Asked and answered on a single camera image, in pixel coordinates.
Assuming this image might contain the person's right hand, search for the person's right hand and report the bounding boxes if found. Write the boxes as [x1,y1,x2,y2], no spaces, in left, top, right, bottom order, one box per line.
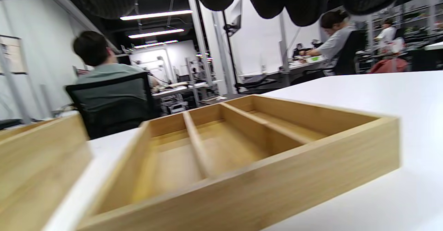
[72,0,404,27]

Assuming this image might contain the wooden utensil storage box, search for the wooden utensil storage box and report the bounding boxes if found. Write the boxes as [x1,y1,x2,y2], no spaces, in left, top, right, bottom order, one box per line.
[0,113,93,231]
[74,94,400,231]

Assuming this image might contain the red chair cover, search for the red chair cover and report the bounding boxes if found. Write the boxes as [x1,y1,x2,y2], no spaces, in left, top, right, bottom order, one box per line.
[370,57,409,74]

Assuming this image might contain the long ceiling light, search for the long ceiling light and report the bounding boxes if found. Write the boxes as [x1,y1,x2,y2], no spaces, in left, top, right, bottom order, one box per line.
[128,28,185,39]
[134,39,179,49]
[120,10,194,21]

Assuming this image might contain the black mesh office chair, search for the black mesh office chair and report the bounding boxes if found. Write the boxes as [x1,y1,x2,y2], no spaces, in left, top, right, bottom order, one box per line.
[65,72,157,140]

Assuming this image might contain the framed wall notice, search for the framed wall notice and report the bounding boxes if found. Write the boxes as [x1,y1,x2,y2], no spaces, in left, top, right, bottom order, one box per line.
[0,35,28,75]

